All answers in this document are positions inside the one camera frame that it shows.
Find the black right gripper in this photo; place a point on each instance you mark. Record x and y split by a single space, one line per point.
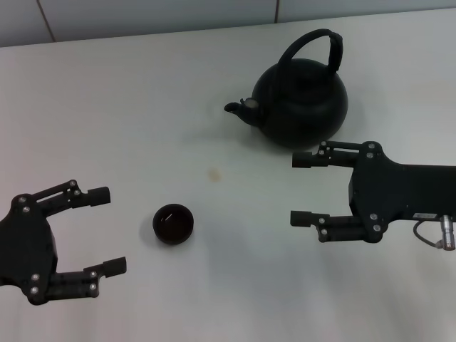
399 192

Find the small dark brown teacup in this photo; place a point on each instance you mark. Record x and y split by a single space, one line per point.
173 228

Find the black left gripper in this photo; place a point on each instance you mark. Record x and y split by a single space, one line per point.
28 249

